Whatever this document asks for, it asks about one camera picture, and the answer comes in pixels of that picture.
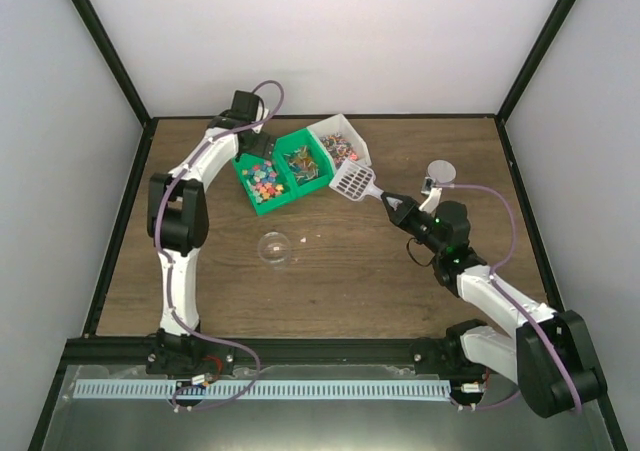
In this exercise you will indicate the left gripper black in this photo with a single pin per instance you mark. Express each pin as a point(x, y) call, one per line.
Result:
point(261, 146)

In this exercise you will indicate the round grey metal lid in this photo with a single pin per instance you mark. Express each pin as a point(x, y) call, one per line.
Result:
point(442, 172)

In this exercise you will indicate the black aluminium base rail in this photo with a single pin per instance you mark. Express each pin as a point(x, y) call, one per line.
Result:
point(446, 356)

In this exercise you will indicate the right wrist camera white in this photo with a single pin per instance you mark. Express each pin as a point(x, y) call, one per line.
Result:
point(431, 192)

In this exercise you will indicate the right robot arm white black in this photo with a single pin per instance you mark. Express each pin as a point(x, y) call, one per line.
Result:
point(547, 354)

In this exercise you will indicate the clear plastic round container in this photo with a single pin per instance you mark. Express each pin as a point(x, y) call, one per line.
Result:
point(274, 249)

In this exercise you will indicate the lilac slotted plastic scoop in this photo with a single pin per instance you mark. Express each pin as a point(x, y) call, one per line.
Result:
point(355, 182)

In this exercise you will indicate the white bin striped candies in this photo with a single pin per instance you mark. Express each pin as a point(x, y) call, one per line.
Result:
point(340, 141)

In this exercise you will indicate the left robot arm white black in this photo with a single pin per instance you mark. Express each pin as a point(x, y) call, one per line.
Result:
point(177, 213)

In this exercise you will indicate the light blue slotted cable duct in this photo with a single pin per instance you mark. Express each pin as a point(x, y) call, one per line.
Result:
point(411, 390)

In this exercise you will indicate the green bin candies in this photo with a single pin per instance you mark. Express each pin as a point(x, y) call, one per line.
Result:
point(265, 183)
point(305, 164)

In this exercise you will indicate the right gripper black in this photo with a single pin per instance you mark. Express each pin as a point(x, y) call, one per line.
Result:
point(408, 203)

